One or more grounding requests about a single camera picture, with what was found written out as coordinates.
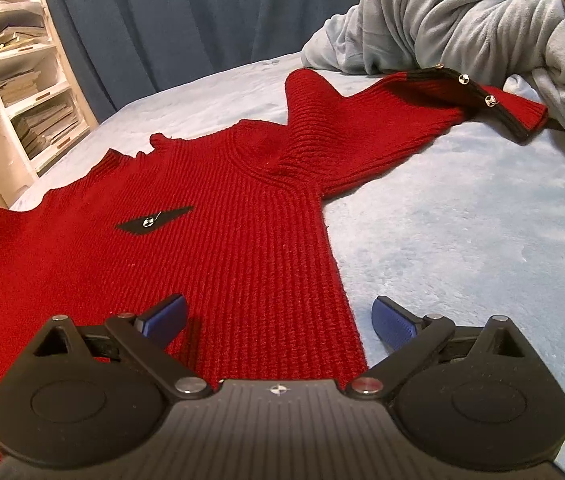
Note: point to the light blue bed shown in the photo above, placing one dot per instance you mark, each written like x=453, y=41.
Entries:
x=462, y=240

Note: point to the dark blue curtain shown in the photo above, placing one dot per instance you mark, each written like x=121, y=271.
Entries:
x=187, y=15

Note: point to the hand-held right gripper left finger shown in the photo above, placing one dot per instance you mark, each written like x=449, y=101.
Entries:
x=166, y=313

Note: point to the grey-blue fleece blanket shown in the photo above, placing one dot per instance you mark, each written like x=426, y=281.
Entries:
x=462, y=10

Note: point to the white shelf unit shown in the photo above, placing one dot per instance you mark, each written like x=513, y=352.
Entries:
x=65, y=60

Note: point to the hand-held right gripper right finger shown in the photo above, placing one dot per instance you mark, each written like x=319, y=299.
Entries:
x=390, y=321

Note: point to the red knit sweater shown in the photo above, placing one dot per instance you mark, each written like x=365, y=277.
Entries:
x=237, y=235

